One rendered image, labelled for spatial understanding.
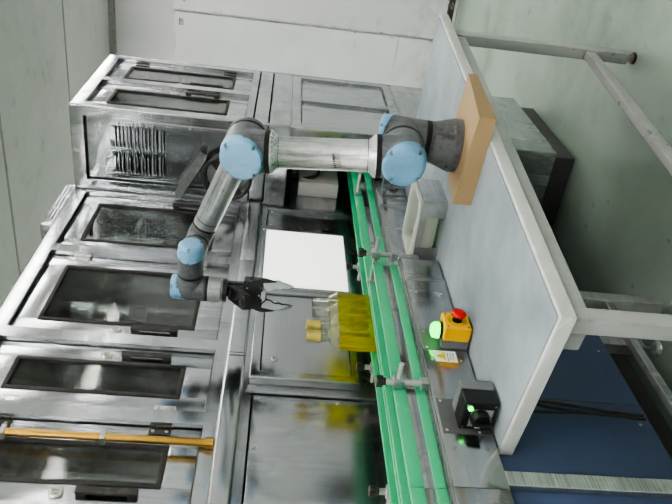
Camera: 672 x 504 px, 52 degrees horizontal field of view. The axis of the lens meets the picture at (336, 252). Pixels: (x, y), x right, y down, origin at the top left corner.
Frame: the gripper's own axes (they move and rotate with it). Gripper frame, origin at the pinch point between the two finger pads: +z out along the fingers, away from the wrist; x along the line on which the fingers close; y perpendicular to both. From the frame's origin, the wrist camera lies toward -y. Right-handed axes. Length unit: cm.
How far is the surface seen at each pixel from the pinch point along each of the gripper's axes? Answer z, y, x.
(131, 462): -38, -36, 37
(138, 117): -64, 90, -44
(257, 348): -8.1, 3.2, 18.2
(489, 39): 66, 54, -87
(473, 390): 41, -58, 2
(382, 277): 27.8, 1.0, -8.2
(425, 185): 41, 20, -35
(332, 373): 15.1, -4.8, 21.5
